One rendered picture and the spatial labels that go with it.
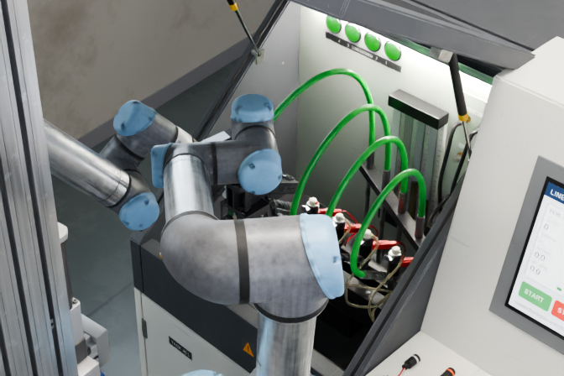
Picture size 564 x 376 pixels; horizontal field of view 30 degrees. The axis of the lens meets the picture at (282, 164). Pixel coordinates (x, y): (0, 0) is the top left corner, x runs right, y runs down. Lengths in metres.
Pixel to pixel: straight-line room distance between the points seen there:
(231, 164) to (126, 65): 2.77
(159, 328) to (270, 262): 1.28
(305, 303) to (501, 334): 0.79
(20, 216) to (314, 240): 0.39
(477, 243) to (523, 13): 0.54
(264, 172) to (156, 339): 1.02
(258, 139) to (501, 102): 0.50
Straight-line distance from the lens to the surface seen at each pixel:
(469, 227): 2.13
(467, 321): 2.20
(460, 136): 2.39
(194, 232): 1.43
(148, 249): 2.50
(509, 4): 2.41
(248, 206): 1.96
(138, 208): 1.97
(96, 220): 4.13
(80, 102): 4.38
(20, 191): 1.42
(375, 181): 2.47
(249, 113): 1.83
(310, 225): 1.42
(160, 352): 2.71
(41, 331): 1.58
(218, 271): 1.39
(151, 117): 2.07
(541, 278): 2.07
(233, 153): 1.77
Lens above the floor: 2.57
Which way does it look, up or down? 36 degrees down
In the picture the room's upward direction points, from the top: 1 degrees clockwise
